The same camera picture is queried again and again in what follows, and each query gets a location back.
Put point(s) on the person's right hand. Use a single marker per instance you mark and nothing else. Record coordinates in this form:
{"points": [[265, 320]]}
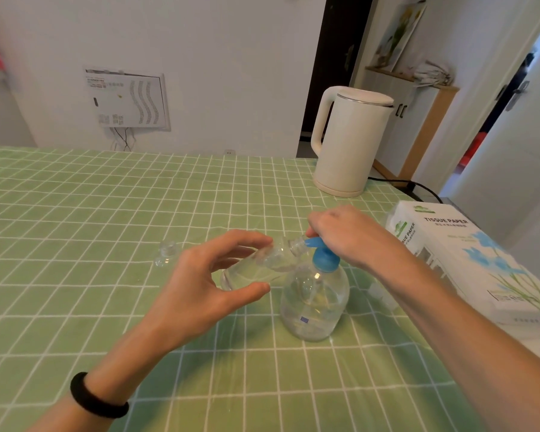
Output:
{"points": [[360, 238]]}

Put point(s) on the person's left hand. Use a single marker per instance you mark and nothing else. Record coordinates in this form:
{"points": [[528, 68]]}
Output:
{"points": [[193, 296]]}

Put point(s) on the small clear plastic bottle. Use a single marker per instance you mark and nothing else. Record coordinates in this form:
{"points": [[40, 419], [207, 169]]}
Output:
{"points": [[165, 255], [270, 265]]}

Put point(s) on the large clear bottle blue pump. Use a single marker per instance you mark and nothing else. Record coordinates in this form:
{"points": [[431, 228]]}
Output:
{"points": [[315, 301]]}

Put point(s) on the person's right forearm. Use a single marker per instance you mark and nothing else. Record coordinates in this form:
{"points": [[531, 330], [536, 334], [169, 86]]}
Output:
{"points": [[477, 346]]}

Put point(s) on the person's left forearm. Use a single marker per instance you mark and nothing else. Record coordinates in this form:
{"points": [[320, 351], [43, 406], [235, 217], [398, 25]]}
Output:
{"points": [[112, 382]]}

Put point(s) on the cream electric kettle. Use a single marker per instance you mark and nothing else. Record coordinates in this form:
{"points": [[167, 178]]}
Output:
{"points": [[351, 143]]}

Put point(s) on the white tissue paper pack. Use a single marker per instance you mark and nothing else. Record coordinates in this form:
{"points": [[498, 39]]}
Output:
{"points": [[459, 256]]}

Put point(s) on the white door wooden side cabinet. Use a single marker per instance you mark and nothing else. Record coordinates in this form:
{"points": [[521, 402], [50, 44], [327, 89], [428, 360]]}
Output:
{"points": [[405, 125]]}

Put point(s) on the green checked tablecloth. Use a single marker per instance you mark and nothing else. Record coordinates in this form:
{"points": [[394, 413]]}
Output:
{"points": [[72, 274]]}

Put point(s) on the red object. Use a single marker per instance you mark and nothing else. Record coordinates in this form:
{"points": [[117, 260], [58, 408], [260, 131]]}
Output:
{"points": [[472, 150]]}

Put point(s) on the black wrist band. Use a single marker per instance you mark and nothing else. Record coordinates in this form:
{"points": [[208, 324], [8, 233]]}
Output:
{"points": [[94, 400]]}

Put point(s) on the crumpled grey paper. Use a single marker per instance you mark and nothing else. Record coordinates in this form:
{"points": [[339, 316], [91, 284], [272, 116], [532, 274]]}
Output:
{"points": [[434, 74]]}

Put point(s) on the leaning framed picture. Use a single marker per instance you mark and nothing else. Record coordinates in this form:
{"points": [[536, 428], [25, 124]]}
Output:
{"points": [[398, 35]]}

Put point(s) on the wooden top white cabinet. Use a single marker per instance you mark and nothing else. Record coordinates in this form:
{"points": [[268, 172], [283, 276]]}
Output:
{"points": [[0, 112]]}

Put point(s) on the white wall panel cover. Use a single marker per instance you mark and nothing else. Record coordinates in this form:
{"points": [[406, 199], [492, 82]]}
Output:
{"points": [[130, 101]]}

